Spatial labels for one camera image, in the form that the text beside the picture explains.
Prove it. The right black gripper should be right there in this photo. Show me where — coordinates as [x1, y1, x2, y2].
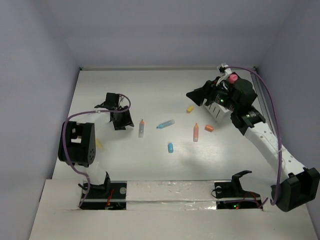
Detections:
[185, 76, 239, 112]

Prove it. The yellow highlighter pen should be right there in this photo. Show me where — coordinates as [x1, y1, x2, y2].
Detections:
[95, 139, 104, 150]

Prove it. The pink capped tube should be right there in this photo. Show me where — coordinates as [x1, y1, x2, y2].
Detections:
[228, 73, 239, 84]

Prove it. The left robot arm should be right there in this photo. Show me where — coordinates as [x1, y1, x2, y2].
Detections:
[58, 92, 134, 199]

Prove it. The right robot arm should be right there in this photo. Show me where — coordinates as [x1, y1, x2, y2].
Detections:
[186, 73, 320, 212]

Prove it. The yellow eraser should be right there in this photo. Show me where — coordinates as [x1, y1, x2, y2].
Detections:
[186, 106, 194, 113]

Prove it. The orange tip white pen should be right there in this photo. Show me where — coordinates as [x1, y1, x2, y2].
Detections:
[138, 119, 145, 138]

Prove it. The white slotted container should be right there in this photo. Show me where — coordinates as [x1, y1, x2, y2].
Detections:
[204, 102, 231, 124]

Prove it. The dark orange eraser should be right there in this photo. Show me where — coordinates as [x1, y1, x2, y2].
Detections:
[204, 124, 214, 132]

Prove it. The orange pencil shaped pen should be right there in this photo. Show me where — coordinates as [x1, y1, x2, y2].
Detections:
[193, 123, 199, 142]

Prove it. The blue highlighter pen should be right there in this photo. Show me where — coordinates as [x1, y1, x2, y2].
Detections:
[156, 119, 175, 129]

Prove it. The blue eraser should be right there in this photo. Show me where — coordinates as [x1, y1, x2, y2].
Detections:
[167, 142, 174, 154]

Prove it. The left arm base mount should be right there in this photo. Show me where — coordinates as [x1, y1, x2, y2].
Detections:
[80, 181, 127, 210]

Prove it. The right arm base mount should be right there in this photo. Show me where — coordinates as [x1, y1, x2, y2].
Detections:
[211, 170, 263, 210]

